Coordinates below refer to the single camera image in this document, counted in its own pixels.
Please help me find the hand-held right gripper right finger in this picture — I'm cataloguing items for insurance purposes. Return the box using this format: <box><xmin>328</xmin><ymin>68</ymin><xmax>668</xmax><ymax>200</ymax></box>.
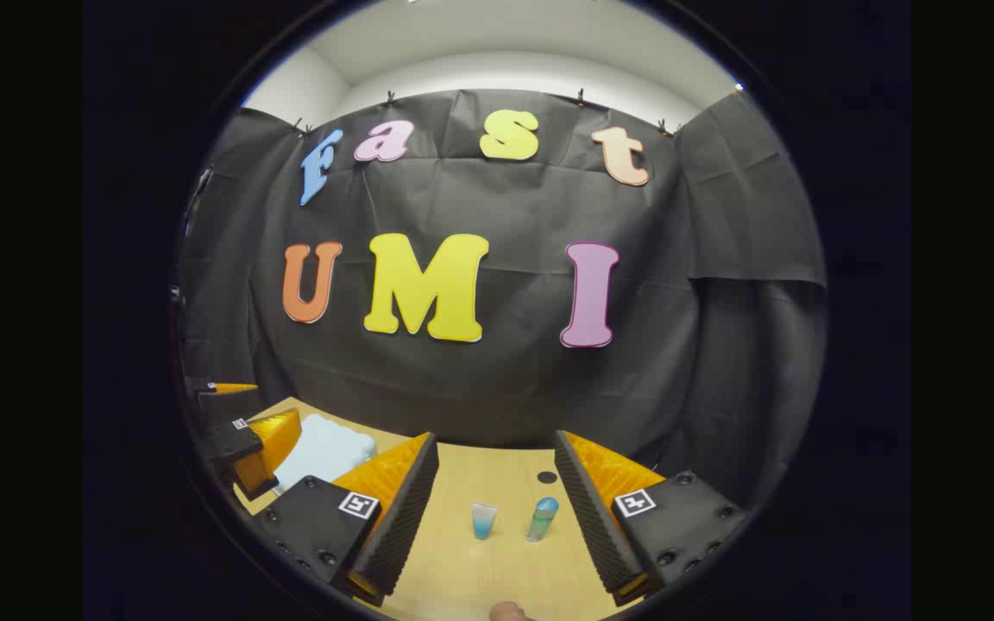
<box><xmin>554</xmin><ymin>430</ymin><xmax>748</xmax><ymax>607</ymax></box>

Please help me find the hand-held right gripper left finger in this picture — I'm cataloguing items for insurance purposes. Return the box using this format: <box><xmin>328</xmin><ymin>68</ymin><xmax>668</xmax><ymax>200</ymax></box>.
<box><xmin>254</xmin><ymin>431</ymin><xmax>440</xmax><ymax>607</ymax></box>

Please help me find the teal bottle with blue cap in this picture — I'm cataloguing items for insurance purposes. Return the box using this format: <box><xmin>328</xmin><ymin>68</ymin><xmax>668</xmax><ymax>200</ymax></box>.
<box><xmin>525</xmin><ymin>497</ymin><xmax>560</xmax><ymax>543</ymax></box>

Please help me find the black backdrop cloth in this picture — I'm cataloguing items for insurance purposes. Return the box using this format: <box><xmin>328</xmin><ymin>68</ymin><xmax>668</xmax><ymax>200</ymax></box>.
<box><xmin>176</xmin><ymin>86</ymin><xmax>828</xmax><ymax>510</ymax></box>

